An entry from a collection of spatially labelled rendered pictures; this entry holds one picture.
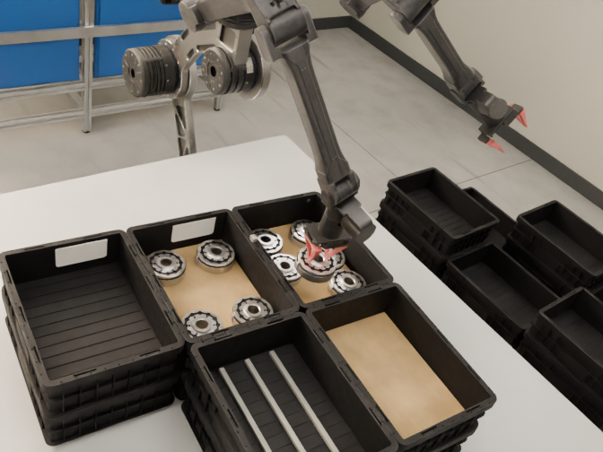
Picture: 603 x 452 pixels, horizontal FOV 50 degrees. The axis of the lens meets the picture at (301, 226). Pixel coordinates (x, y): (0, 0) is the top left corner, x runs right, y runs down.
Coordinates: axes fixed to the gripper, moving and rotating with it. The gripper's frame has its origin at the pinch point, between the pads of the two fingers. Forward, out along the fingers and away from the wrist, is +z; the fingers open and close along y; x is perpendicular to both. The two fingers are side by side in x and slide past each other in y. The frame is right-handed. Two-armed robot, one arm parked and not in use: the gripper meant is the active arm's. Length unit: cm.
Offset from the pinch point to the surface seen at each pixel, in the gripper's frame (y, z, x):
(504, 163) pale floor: 247, 101, 134
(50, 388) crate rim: -66, 8, -16
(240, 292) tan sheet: -15.1, 17.2, 6.0
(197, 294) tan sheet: -26.0, 17.7, 8.2
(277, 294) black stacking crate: -9.9, 9.5, -2.3
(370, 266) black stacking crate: 20.0, 8.7, 0.6
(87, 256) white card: -50, 15, 24
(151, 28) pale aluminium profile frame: 24, 53, 208
